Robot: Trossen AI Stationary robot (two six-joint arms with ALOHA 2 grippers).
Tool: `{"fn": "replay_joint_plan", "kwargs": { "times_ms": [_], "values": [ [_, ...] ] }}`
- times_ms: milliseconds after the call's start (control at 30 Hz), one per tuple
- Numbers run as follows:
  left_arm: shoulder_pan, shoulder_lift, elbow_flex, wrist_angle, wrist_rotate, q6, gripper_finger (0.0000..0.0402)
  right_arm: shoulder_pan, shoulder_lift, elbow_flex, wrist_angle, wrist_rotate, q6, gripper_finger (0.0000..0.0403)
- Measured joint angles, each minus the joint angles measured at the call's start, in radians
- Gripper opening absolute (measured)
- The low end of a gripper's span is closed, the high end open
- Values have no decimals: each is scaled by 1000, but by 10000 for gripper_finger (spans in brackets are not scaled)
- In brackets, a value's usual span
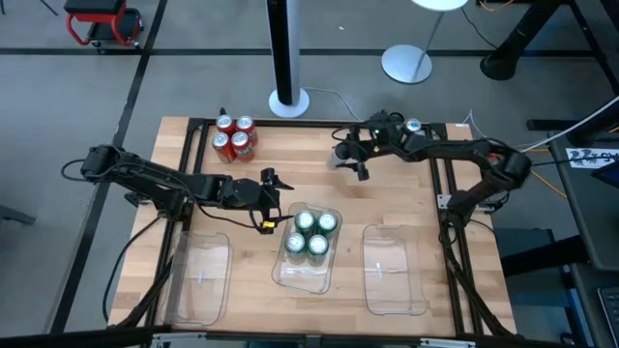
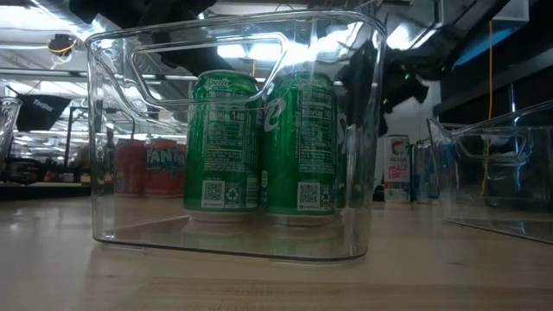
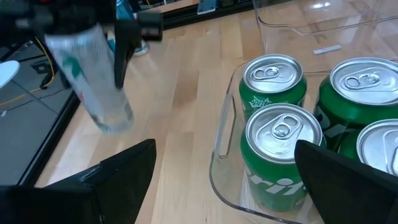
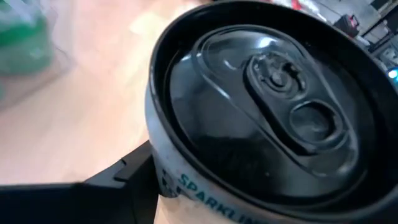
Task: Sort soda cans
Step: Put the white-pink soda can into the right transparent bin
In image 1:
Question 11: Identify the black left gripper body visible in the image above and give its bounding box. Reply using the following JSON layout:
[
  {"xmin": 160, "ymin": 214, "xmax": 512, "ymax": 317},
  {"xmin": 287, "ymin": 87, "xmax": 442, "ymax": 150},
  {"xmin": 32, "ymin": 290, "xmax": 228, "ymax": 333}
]
[{"xmin": 244, "ymin": 178, "xmax": 281, "ymax": 222}]

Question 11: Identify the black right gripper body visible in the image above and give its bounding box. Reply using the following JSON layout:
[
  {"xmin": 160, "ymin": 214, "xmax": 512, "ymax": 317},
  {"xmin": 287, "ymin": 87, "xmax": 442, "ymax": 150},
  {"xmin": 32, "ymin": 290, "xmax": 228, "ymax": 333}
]
[{"xmin": 358, "ymin": 109, "xmax": 405, "ymax": 156}]

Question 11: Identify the green Sprite soda can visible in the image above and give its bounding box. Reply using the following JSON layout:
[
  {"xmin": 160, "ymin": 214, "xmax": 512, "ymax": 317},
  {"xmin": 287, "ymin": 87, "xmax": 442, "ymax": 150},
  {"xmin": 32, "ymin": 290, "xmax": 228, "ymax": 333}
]
[
  {"xmin": 316, "ymin": 211, "xmax": 339, "ymax": 238},
  {"xmin": 283, "ymin": 231, "xmax": 307, "ymax": 265},
  {"xmin": 307, "ymin": 233, "xmax": 330, "ymax": 266},
  {"xmin": 294, "ymin": 210, "xmax": 316, "ymax": 236}
]

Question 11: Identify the red Fanta soda can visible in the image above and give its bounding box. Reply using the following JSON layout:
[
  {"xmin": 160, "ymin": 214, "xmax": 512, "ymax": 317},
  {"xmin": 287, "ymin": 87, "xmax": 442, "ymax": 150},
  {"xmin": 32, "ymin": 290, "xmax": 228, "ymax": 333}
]
[
  {"xmin": 229, "ymin": 130, "xmax": 256, "ymax": 163},
  {"xmin": 235, "ymin": 114, "xmax": 258, "ymax": 146},
  {"xmin": 215, "ymin": 113, "xmax": 237, "ymax": 139},
  {"xmin": 211, "ymin": 131, "xmax": 237, "ymax": 165}
]

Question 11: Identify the clear plastic bin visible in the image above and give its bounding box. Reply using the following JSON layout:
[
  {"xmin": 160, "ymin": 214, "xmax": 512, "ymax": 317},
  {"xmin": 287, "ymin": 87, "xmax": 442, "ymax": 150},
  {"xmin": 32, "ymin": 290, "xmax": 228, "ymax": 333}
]
[
  {"xmin": 271, "ymin": 201, "xmax": 344, "ymax": 296},
  {"xmin": 165, "ymin": 230, "xmax": 234, "ymax": 328},
  {"xmin": 361, "ymin": 222, "xmax": 432, "ymax": 317}
]

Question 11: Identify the white floor lamp base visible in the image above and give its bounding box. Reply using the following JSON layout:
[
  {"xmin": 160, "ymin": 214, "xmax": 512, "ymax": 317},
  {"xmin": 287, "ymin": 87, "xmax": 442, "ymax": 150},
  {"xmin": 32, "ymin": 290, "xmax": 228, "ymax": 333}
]
[{"xmin": 380, "ymin": 0, "xmax": 470, "ymax": 86}]

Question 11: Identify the black desk leg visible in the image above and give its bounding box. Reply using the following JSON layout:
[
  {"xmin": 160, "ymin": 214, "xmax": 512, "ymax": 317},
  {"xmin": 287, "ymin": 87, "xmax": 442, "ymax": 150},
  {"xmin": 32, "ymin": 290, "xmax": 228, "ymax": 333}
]
[{"xmin": 479, "ymin": 0, "xmax": 619, "ymax": 96}]

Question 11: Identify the black floor bar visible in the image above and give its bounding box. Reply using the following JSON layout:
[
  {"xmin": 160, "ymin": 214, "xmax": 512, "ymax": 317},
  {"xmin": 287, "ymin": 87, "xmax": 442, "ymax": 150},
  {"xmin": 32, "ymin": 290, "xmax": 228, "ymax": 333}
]
[
  {"xmin": 500, "ymin": 235, "xmax": 589, "ymax": 277},
  {"xmin": 525, "ymin": 118, "xmax": 579, "ymax": 132}
]

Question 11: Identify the white paper with black print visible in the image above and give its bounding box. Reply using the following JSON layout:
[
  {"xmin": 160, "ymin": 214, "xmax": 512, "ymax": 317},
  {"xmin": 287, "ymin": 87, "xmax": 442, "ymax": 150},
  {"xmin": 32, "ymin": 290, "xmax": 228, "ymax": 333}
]
[{"xmin": 564, "ymin": 147, "xmax": 619, "ymax": 170}]

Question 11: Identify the dark grey desk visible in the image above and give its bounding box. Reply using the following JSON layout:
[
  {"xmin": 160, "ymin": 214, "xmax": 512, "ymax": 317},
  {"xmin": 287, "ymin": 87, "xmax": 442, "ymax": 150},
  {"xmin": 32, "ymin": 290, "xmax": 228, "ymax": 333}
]
[{"xmin": 548, "ymin": 96, "xmax": 619, "ymax": 272}]

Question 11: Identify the dark tablet screen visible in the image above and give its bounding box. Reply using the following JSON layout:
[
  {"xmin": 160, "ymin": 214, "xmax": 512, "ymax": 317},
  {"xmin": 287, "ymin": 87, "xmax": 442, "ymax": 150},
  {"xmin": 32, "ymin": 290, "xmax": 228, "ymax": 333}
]
[{"xmin": 590, "ymin": 160, "xmax": 619, "ymax": 189}]

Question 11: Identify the grey chair base leg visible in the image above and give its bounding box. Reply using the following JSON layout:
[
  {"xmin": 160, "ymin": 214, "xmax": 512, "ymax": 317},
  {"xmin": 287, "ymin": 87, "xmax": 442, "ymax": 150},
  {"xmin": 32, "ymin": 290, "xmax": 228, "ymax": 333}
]
[{"xmin": 0, "ymin": 204, "xmax": 38, "ymax": 226}]

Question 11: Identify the red black rolling stool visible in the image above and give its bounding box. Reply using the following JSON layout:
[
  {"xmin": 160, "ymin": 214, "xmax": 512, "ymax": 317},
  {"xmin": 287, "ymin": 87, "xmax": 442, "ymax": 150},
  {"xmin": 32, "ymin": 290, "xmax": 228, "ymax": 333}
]
[{"xmin": 63, "ymin": 0, "xmax": 144, "ymax": 49}]

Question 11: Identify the dark keyboard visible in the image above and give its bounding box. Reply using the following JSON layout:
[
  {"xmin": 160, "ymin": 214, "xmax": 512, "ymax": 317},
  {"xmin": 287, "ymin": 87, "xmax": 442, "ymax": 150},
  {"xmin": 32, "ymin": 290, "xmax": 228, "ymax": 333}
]
[{"xmin": 597, "ymin": 286, "xmax": 619, "ymax": 348}]

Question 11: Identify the thin white cable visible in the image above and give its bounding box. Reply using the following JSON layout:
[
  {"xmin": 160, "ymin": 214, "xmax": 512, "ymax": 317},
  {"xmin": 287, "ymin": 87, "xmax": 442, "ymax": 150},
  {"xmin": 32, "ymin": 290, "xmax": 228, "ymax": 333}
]
[{"xmin": 302, "ymin": 85, "xmax": 363, "ymax": 121}]

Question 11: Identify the black aluminium table frame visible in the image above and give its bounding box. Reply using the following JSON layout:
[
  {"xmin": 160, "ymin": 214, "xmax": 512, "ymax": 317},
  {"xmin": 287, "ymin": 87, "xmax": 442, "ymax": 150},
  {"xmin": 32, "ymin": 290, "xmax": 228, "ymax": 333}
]
[{"xmin": 115, "ymin": 106, "xmax": 516, "ymax": 338}]

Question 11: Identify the black lamp cable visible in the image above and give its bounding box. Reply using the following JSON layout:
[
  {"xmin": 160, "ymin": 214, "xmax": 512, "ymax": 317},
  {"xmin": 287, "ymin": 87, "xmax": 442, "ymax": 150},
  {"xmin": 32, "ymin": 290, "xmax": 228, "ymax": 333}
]
[{"xmin": 458, "ymin": 5, "xmax": 499, "ymax": 50}]

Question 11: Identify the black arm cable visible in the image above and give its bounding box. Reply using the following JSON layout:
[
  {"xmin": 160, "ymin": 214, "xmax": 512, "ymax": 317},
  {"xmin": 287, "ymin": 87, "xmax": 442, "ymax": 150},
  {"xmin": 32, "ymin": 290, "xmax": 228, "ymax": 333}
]
[{"xmin": 101, "ymin": 215, "xmax": 163, "ymax": 324}]

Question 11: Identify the thick white cable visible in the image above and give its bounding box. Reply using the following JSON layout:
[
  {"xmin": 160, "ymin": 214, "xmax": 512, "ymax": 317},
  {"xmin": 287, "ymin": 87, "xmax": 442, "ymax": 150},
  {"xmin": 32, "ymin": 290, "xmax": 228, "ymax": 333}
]
[{"xmin": 519, "ymin": 95, "xmax": 619, "ymax": 155}]

